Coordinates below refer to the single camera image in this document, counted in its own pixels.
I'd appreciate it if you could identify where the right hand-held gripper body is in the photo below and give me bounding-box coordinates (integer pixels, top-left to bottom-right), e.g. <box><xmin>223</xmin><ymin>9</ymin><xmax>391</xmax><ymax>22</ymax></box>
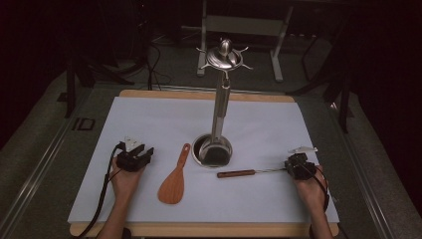
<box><xmin>284</xmin><ymin>145</ymin><xmax>318</xmax><ymax>181</ymax></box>

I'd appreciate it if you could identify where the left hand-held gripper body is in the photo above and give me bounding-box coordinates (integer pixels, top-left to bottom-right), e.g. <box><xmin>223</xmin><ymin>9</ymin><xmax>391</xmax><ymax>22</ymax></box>
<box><xmin>115</xmin><ymin>135</ymin><xmax>147</xmax><ymax>173</ymax></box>

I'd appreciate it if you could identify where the wooden rice spatula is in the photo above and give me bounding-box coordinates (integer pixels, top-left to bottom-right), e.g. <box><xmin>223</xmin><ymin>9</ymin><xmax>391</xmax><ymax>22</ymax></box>
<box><xmin>157</xmin><ymin>142</ymin><xmax>192</xmax><ymax>205</ymax></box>

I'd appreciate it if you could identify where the wooden-handled steel ladle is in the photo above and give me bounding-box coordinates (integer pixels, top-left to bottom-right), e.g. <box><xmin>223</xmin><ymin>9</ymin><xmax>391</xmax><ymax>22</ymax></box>
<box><xmin>216</xmin><ymin>167</ymin><xmax>290</xmax><ymax>179</ymax></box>

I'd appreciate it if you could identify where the steel utensil stand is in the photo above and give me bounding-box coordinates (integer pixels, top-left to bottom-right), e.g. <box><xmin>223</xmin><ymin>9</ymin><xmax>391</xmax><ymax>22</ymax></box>
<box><xmin>191</xmin><ymin>37</ymin><xmax>254</xmax><ymax>169</ymax></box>

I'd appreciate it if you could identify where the person's left hand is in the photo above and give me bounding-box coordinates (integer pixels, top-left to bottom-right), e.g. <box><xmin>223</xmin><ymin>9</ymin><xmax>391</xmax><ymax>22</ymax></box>
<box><xmin>109</xmin><ymin>156</ymin><xmax>147</xmax><ymax>201</ymax></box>

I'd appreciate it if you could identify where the person's right hand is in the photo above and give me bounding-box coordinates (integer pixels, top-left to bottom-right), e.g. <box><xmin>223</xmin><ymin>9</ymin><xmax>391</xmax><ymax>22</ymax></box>
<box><xmin>293</xmin><ymin>164</ymin><xmax>328</xmax><ymax>214</ymax></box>

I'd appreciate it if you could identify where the white table mat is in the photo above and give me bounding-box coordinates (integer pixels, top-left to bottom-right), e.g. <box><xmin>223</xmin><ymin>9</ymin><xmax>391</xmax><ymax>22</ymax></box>
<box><xmin>67</xmin><ymin>96</ymin><xmax>340</xmax><ymax>224</ymax></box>

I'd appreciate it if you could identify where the black tripod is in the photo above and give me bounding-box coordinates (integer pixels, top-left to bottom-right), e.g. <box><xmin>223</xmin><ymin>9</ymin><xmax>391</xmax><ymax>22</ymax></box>
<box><xmin>286</xmin><ymin>32</ymin><xmax>354</xmax><ymax>134</ymax></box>

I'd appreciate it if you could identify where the black metal stand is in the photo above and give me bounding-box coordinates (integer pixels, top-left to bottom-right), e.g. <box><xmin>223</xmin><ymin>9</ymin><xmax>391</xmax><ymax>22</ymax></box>
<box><xmin>64</xmin><ymin>49</ymin><xmax>135</xmax><ymax>120</ymax></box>

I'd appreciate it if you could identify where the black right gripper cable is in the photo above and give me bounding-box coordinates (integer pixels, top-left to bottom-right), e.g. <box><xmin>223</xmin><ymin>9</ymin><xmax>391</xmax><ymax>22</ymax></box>
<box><xmin>297</xmin><ymin>162</ymin><xmax>349</xmax><ymax>239</ymax></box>

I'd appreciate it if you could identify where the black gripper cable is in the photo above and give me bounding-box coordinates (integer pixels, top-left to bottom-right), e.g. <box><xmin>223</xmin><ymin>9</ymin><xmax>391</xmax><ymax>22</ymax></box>
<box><xmin>297</xmin><ymin>162</ymin><xmax>349</xmax><ymax>239</ymax></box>
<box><xmin>74</xmin><ymin>142</ymin><xmax>123</xmax><ymax>239</ymax></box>

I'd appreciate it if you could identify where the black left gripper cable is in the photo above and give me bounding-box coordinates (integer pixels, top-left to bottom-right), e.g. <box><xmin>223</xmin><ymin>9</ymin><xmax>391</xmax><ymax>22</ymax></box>
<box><xmin>74</xmin><ymin>142</ymin><xmax>123</xmax><ymax>239</ymax></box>

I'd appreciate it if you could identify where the metal floor rail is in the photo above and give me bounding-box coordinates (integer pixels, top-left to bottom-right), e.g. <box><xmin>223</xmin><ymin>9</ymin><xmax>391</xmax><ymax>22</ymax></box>
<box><xmin>329</xmin><ymin>102</ymin><xmax>398</xmax><ymax>239</ymax></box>
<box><xmin>0</xmin><ymin>89</ymin><xmax>98</xmax><ymax>239</ymax></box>

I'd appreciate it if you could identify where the black floor cable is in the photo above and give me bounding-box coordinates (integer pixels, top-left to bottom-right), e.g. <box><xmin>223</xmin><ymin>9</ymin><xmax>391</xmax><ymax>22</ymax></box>
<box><xmin>145</xmin><ymin>42</ymin><xmax>174</xmax><ymax>92</ymax></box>

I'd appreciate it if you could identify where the steel-handled kitchen utensil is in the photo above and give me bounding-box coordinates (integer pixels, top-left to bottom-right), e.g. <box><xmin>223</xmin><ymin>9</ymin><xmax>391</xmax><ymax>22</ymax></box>
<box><xmin>198</xmin><ymin>77</ymin><xmax>233</xmax><ymax>167</ymax></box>

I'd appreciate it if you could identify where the grey metal table frame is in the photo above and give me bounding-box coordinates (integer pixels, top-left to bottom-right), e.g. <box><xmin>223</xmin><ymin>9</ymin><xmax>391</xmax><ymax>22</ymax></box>
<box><xmin>196</xmin><ymin>0</ymin><xmax>295</xmax><ymax>84</ymax></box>

